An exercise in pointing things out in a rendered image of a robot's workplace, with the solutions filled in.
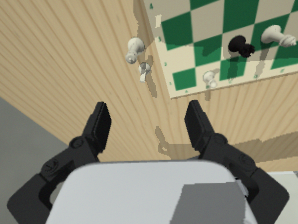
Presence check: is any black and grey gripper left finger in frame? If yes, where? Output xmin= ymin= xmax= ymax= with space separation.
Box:
xmin=7 ymin=102 xmax=112 ymax=224

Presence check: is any green and cream chessboard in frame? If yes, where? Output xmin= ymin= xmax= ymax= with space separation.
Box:
xmin=144 ymin=0 xmax=298 ymax=98

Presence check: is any black rook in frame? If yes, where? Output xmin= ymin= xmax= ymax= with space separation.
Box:
xmin=228 ymin=35 xmax=255 ymax=58

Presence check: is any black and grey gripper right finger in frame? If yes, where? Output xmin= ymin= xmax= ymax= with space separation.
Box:
xmin=184 ymin=100 xmax=290 ymax=224

